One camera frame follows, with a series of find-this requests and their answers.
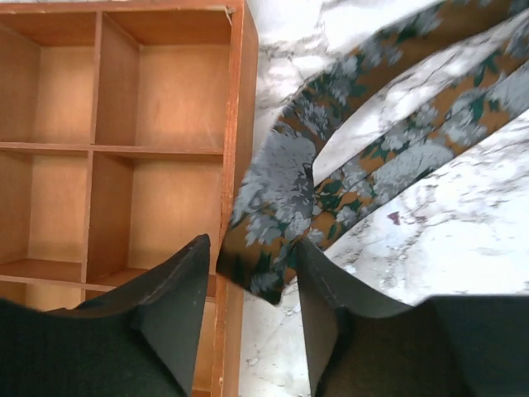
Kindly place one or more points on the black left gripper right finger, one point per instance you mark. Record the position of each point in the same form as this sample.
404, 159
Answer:
360, 342

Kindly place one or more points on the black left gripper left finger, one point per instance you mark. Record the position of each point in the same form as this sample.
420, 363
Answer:
139, 339

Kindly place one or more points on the brown grey floral tie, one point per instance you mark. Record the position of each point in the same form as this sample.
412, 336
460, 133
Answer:
279, 202

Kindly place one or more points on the wooden compartment tray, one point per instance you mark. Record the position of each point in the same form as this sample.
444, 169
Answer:
126, 127

